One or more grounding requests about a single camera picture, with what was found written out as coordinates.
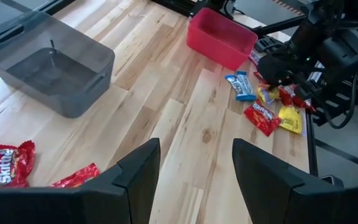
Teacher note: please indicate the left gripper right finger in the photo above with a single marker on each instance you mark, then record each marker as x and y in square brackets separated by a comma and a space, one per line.
[291, 202]

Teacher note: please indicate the red plastic bin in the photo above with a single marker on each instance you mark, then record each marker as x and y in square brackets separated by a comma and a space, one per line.
[219, 40]

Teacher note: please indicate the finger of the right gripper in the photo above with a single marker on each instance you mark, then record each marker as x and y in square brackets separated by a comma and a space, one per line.
[266, 71]
[283, 70]

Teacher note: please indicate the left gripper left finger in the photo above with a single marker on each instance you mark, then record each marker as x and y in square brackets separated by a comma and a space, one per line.
[73, 205]

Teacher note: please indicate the grey translucent plastic bin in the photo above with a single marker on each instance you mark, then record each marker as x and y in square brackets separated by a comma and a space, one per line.
[57, 77]

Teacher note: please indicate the yellow candy packet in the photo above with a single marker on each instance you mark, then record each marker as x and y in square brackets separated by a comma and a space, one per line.
[291, 119]
[267, 95]

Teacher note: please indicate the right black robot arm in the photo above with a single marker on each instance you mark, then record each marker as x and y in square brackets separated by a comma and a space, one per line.
[346, 46]

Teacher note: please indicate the red Skittles packet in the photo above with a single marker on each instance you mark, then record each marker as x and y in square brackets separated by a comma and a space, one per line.
[76, 177]
[6, 165]
[261, 118]
[258, 76]
[291, 98]

